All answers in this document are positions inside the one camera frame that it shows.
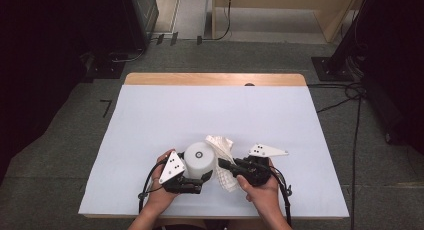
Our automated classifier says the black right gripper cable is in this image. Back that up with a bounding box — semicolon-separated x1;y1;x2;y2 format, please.
266;164;294;228

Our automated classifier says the dark curtain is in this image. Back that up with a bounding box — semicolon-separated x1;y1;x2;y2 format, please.
353;0;424;155

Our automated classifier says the black metal stand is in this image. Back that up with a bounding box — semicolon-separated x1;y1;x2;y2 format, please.
311;0;378;83

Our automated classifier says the person's dark clothing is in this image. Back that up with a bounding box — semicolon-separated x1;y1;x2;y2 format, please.
159;219;234;230

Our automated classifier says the white textured cloth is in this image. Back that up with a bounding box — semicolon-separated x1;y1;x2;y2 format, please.
204;134;240;193

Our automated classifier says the white cup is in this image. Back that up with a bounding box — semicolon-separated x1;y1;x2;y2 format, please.
183;141;216;180

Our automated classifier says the black hanging cable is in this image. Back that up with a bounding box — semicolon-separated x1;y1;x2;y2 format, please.
202;0;234;42

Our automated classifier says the beige wooden cabinet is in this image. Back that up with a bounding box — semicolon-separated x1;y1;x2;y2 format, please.
211;0;368;44

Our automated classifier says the person's left hand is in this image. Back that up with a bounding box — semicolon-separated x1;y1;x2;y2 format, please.
144;148;180;208

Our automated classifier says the grey floor cable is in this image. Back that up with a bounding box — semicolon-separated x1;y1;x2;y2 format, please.
110;48;147;64

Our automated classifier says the person's right hand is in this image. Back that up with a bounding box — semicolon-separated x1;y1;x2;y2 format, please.
236;158;281;210

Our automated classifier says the black equipment cabinet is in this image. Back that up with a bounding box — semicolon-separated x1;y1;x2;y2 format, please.
119;0;160;52

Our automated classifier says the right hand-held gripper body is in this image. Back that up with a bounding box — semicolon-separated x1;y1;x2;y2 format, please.
232;143;290;187

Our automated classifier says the black stand base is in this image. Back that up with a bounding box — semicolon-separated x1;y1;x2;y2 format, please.
87;52;126;80

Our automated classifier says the black floor cable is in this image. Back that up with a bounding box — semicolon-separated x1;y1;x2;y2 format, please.
349;96;364;230
308;81;367;114

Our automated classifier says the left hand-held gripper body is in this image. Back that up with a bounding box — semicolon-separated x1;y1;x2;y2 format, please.
158;150;205;195

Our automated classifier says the white table sheet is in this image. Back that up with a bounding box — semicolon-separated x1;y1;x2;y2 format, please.
78;84;350;219

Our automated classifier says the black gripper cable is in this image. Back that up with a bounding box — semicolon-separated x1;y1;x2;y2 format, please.
266;164;294;228
137;159;166;215

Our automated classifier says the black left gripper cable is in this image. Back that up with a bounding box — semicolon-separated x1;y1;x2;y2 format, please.
137;159;166;215

